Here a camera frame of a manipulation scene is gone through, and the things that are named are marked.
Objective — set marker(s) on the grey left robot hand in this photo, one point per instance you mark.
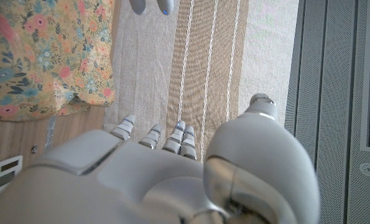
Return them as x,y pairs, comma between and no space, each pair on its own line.
166,5

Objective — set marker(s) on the beige striped curtain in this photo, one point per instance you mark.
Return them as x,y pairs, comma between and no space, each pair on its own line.
209,62

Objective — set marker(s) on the small white calculator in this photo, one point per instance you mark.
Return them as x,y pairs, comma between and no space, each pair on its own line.
1,179

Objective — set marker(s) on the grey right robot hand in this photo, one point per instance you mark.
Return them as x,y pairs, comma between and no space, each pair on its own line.
141,186

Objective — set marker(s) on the floral orange fabric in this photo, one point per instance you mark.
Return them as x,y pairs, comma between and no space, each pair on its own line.
48,62

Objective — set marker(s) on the round white ceiling sensor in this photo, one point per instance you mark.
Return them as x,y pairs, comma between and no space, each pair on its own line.
368,169

